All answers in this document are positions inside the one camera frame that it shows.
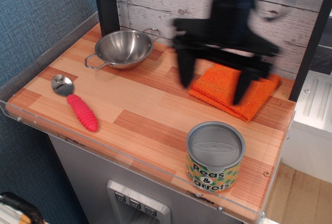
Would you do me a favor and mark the dark vertical post right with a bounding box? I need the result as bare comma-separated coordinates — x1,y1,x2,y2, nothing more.
288,0,331,102

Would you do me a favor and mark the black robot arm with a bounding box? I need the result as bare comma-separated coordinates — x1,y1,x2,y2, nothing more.
173,0,292,105

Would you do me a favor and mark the orange object bottom corner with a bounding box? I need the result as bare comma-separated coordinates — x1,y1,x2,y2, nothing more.
19,214,32,224

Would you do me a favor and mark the grey toy fridge cabinet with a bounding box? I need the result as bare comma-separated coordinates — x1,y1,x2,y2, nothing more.
48,133,244,224

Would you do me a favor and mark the dark vertical post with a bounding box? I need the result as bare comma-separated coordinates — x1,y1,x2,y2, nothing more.
288,0,331,102
96,0,120,36

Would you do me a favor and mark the clear acrylic edge guard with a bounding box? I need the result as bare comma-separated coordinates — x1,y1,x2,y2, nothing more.
3,15,295,223

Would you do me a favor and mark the dark vertical post left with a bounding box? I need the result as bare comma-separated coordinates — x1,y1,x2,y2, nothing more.
96,0,120,36

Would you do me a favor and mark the white toy sink unit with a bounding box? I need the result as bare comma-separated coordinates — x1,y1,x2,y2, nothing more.
281,71,331,183

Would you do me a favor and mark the red handled metal spoon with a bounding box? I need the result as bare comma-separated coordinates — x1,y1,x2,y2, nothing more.
51,75,98,132

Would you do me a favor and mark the silver ice dispenser panel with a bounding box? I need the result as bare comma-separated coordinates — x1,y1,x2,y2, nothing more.
107,180,171,223

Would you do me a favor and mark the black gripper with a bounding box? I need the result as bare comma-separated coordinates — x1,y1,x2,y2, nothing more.
173,0,280,105

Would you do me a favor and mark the peas and carrots can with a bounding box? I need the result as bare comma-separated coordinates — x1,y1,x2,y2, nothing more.
186,121,246,193

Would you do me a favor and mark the steel bowl with handles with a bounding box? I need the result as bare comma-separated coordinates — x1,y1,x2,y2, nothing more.
85,27,159,70

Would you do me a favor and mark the orange folded rag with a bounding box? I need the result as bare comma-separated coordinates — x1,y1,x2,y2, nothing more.
189,64,280,121

